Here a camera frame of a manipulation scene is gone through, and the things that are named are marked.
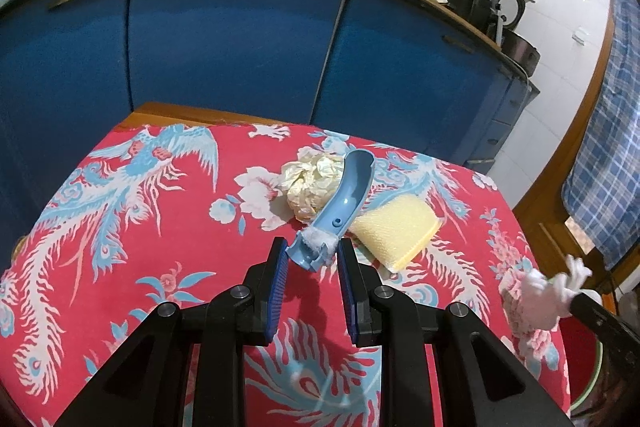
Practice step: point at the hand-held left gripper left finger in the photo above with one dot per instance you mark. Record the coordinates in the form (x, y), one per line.
(277, 294)

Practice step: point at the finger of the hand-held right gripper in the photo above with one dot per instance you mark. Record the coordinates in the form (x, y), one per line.
(600, 322)

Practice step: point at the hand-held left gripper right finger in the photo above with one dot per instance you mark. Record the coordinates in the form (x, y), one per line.
(350, 294)

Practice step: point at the red basin with green rim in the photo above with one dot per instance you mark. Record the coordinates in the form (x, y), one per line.
(580, 367)

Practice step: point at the white tissue wad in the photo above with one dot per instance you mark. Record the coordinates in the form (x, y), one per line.
(537, 299)

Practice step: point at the yellow sponge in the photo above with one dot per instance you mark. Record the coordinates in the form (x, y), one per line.
(395, 229)

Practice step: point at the cream crumpled paper ball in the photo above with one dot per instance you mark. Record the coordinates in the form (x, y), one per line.
(310, 184)

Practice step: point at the wooden door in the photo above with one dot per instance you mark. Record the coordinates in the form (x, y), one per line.
(555, 187)

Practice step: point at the red floral tablecloth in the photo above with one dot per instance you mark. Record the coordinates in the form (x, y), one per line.
(125, 232)

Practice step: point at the blue plaid cloth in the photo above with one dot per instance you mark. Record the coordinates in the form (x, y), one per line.
(607, 157)

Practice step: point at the wooden table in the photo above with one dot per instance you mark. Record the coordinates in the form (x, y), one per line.
(200, 114)

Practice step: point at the blue kitchen cabinets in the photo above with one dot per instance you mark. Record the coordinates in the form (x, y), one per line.
(225, 42)

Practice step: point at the dark cooking pot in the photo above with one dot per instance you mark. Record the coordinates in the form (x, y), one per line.
(522, 52)

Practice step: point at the black air fryer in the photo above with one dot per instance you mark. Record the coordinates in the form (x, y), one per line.
(467, 2)

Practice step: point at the black and white rice cooker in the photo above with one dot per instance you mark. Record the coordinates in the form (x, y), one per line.
(510, 12)

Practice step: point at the white wall outlet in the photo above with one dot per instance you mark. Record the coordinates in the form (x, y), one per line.
(580, 36)

